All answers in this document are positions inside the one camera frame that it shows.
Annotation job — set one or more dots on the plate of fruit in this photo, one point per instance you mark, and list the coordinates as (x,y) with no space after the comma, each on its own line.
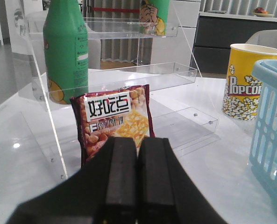
(260,12)

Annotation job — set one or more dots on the green cartoon cup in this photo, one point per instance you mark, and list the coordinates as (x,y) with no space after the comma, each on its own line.
(153,15)

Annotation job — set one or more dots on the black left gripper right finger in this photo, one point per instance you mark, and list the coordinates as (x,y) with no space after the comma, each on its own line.
(166,193)

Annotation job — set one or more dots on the light blue plastic basket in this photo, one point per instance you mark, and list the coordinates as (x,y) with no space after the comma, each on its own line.
(263,152)

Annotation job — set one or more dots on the maroon almond cracker packet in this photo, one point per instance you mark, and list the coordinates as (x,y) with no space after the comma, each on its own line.
(119,113)

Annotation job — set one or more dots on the clear acrylic left display shelf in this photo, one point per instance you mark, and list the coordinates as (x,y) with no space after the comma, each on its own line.
(52,123)

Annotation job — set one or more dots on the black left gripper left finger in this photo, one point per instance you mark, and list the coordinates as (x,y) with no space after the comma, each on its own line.
(103,191)

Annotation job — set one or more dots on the yellow popcorn paper cup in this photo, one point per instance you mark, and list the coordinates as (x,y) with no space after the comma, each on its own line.
(242,90)

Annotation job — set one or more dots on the red stanchion rope barrier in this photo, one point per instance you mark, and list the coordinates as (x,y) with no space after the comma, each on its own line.
(119,10)

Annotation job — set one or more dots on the green plastic bottle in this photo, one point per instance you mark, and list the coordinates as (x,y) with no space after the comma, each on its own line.
(66,51)

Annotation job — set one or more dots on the grey armchair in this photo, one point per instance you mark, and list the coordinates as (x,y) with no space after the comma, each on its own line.
(265,38)

